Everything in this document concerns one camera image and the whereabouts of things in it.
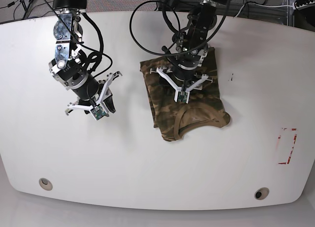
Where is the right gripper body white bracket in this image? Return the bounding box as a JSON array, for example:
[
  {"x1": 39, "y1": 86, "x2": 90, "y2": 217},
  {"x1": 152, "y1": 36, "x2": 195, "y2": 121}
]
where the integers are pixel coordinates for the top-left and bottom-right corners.
[{"x1": 65, "y1": 71, "x2": 122, "y2": 115}]

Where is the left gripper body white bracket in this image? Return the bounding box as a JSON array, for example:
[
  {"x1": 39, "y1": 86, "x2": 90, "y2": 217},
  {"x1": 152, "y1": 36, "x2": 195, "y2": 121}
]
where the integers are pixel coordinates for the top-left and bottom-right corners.
[{"x1": 150, "y1": 66, "x2": 213, "y2": 101}]

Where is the camouflage T-shirt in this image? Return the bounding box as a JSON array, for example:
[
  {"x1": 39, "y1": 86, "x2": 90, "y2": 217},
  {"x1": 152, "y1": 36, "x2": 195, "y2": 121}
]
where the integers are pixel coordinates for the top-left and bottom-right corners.
[{"x1": 140, "y1": 47, "x2": 231, "y2": 142}]

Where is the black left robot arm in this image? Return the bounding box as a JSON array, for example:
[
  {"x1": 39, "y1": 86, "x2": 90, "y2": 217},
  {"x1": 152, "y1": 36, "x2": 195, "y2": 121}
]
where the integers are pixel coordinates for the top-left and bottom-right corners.
[{"x1": 151, "y1": 0, "x2": 230, "y2": 103}]

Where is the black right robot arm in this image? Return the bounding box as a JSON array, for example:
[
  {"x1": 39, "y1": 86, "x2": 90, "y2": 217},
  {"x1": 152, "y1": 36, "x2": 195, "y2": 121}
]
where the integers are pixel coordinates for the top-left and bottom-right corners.
[{"x1": 49, "y1": 0, "x2": 121, "y2": 120}]

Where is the red tape rectangle marking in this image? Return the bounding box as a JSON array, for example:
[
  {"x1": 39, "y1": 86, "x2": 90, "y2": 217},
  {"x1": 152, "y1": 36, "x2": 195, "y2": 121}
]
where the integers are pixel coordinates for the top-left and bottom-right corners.
[{"x1": 276, "y1": 128, "x2": 297, "y2": 165}]

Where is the white power strip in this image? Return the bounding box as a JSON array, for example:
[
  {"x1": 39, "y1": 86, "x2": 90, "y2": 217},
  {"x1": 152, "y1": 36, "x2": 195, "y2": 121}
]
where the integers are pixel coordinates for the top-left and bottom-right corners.
[{"x1": 293, "y1": 0, "x2": 315, "y2": 10}]

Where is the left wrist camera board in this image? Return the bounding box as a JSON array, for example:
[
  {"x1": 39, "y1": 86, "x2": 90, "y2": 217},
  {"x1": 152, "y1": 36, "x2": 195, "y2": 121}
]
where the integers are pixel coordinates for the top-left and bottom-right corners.
[{"x1": 177, "y1": 91, "x2": 189, "y2": 103}]

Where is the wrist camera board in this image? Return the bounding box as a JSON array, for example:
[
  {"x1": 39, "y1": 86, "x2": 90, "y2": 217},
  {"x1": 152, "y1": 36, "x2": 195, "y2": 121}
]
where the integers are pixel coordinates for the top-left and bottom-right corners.
[
  {"x1": 90, "y1": 106, "x2": 109, "y2": 121},
  {"x1": 177, "y1": 91, "x2": 189, "y2": 103}
]

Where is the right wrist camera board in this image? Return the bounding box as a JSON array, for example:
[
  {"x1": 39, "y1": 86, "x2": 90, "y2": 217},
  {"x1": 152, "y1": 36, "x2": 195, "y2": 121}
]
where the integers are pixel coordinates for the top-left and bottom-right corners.
[{"x1": 90, "y1": 106, "x2": 109, "y2": 121}]

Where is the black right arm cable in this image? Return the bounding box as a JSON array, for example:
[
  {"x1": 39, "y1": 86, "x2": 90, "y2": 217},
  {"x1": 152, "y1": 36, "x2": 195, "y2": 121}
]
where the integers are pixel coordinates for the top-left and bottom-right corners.
[{"x1": 34, "y1": 0, "x2": 114, "y2": 107}]

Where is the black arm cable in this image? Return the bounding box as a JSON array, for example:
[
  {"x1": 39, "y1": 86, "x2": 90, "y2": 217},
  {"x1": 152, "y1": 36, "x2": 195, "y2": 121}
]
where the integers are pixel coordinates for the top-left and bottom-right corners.
[
  {"x1": 34, "y1": 0, "x2": 114, "y2": 107},
  {"x1": 129, "y1": 0, "x2": 233, "y2": 58}
]

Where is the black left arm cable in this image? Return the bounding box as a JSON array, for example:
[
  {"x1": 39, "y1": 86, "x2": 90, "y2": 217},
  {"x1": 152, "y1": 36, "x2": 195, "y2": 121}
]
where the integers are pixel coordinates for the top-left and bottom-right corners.
[{"x1": 129, "y1": 0, "x2": 233, "y2": 58}]

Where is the white cable on floor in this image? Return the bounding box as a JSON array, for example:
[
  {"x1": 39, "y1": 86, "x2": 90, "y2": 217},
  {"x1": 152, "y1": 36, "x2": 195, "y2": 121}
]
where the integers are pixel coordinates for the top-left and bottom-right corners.
[{"x1": 234, "y1": 2, "x2": 295, "y2": 18}]

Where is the left table cable grommet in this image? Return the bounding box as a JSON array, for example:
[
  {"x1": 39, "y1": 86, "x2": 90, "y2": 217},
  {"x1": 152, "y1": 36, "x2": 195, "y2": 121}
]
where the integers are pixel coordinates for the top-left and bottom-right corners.
[{"x1": 39, "y1": 178, "x2": 53, "y2": 191}]

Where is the table cable grommet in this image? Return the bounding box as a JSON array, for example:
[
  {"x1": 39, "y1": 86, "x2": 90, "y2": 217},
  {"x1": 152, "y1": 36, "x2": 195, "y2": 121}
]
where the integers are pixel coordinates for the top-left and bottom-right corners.
[
  {"x1": 39, "y1": 178, "x2": 53, "y2": 191},
  {"x1": 254, "y1": 187, "x2": 270, "y2": 200}
]

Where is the aluminium frame cart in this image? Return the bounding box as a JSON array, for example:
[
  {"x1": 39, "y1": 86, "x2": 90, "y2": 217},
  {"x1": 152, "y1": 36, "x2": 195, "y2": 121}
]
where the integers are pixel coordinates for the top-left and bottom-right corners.
[{"x1": 169, "y1": 0, "x2": 295, "y2": 27}]

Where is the right table cable grommet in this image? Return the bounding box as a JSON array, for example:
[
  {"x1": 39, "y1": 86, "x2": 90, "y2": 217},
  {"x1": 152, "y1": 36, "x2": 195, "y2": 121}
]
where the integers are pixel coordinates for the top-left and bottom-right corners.
[{"x1": 254, "y1": 187, "x2": 270, "y2": 200}]

